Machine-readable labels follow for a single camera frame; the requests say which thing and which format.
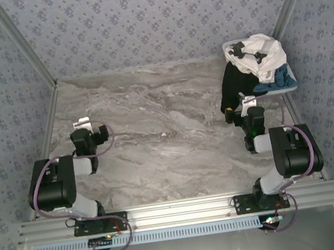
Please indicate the white t-shirt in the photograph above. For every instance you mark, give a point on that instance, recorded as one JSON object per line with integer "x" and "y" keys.
{"x": 265, "y": 56}

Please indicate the aluminium frame post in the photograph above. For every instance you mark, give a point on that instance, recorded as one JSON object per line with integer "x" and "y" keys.
{"x": 20, "y": 42}
{"x": 292, "y": 0}

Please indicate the blue t-shirt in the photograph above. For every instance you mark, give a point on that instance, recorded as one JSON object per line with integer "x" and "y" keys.
{"x": 281, "y": 81}

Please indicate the aluminium mounting rail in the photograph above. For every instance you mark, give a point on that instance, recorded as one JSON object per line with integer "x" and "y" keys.
{"x": 178, "y": 211}

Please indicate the black t-shirt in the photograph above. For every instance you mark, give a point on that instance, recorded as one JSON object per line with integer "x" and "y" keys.
{"x": 235, "y": 85}

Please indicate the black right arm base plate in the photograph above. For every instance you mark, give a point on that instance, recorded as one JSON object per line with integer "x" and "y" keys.
{"x": 245, "y": 204}

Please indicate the small circuit board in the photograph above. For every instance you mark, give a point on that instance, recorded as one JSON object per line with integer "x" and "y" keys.
{"x": 100, "y": 242}
{"x": 270, "y": 221}

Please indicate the pale plastic laundry basket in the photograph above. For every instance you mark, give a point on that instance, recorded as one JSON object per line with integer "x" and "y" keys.
{"x": 273, "y": 93}

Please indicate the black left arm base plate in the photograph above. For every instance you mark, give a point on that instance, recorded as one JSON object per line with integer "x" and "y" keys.
{"x": 88, "y": 228}

